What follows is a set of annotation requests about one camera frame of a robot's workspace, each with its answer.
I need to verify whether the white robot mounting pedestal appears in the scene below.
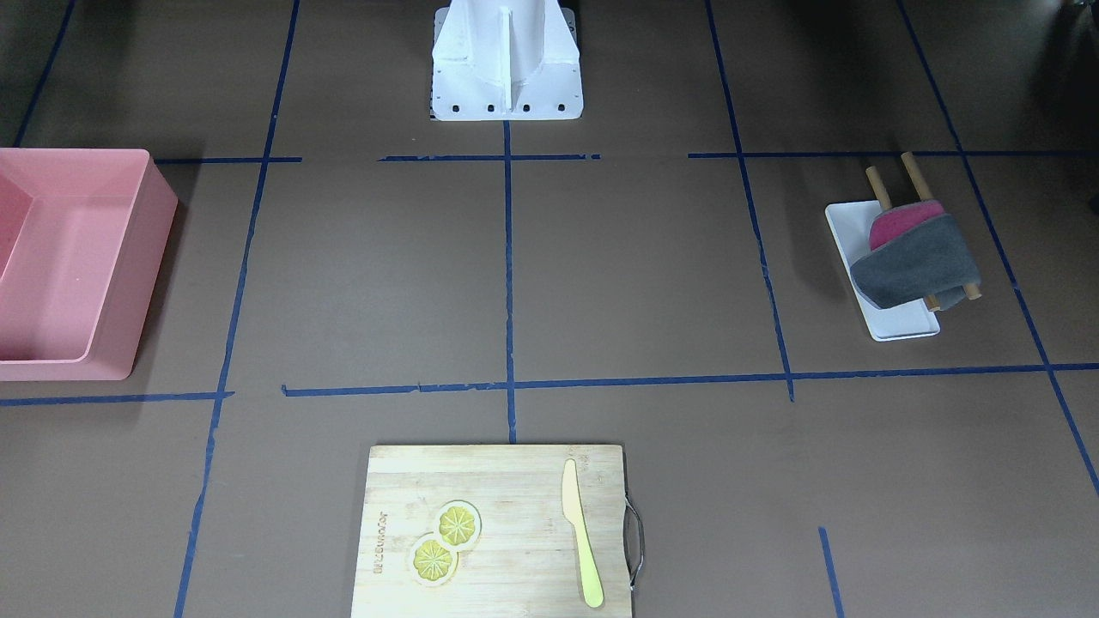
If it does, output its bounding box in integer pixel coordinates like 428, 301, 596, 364
429, 1, 585, 122

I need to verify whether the lemon slice lower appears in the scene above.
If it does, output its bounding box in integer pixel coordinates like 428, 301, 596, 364
407, 533, 459, 587

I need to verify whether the wooden cutting board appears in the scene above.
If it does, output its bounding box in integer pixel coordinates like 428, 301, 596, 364
349, 445, 637, 617

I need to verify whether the white towel rack tray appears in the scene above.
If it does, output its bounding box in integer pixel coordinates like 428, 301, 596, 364
824, 200, 941, 342

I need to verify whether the pink plastic bin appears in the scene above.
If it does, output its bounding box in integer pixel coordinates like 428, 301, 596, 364
1, 148, 179, 382

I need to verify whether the lemon slice upper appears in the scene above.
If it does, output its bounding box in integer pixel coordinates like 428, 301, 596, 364
434, 500, 482, 552

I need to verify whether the wooden rack rod outer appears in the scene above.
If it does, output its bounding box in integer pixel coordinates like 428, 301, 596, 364
902, 151, 983, 312

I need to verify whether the grey and magenta cloth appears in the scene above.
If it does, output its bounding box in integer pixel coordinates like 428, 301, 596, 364
851, 199, 981, 310

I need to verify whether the wooden rack rod inner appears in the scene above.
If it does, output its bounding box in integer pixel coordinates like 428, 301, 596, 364
865, 166, 941, 312

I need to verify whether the wooden rack rod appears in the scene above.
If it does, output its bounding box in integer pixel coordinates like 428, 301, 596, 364
902, 151, 983, 312
865, 166, 941, 312

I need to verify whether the lemon slice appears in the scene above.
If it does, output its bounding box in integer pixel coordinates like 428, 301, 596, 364
407, 533, 459, 587
434, 500, 482, 552

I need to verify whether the yellow plastic knife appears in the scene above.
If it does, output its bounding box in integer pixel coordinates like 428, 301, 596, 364
560, 460, 604, 608

